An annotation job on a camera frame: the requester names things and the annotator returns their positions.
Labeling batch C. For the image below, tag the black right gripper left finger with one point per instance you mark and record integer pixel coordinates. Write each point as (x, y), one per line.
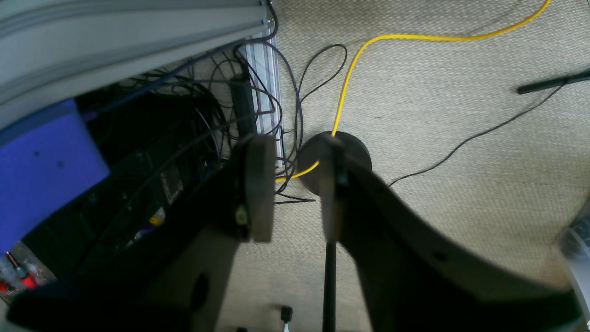
(173, 279)

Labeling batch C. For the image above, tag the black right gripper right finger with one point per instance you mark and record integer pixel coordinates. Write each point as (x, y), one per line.
(413, 278)

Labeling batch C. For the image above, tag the black stand pole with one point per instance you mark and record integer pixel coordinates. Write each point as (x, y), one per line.
(329, 290)

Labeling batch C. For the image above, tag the black round stand base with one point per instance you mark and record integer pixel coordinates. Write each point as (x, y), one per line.
(308, 155)

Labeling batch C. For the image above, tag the blue box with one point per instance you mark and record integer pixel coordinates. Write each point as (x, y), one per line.
(41, 170)

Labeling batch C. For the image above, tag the black tripod leg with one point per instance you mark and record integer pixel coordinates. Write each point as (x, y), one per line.
(553, 83)

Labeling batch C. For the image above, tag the aluminium frame rail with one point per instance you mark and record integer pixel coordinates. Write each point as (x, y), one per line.
(55, 50)

